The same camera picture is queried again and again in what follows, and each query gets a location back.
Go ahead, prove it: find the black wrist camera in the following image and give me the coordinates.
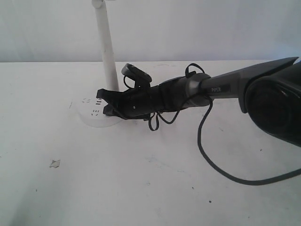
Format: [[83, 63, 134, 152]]
[[121, 64, 152, 88]]

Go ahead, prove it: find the white stand with round base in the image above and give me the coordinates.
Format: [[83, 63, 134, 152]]
[[76, 0, 121, 128]]

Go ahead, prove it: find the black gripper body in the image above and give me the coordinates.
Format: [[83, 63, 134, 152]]
[[112, 82, 186, 120]]

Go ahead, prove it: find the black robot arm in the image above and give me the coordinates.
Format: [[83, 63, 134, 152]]
[[96, 57, 301, 146]]

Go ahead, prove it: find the black camera cable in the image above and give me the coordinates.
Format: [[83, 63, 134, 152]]
[[122, 63, 301, 186]]

